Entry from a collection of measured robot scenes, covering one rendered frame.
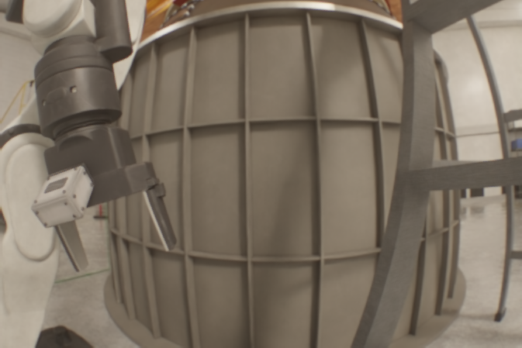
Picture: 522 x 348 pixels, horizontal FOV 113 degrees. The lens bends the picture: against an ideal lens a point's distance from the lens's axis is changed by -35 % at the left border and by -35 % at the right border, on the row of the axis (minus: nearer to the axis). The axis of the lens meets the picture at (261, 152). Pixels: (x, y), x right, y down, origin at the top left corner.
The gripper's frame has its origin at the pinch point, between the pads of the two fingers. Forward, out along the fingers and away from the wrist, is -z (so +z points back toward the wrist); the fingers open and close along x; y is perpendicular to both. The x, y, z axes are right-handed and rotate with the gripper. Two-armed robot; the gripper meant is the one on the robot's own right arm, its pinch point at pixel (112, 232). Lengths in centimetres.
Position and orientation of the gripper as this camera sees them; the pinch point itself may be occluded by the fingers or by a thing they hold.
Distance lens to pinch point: 27.7
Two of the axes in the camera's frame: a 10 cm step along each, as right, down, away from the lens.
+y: -1.7, 0.1, 9.8
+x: 9.4, -2.9, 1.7
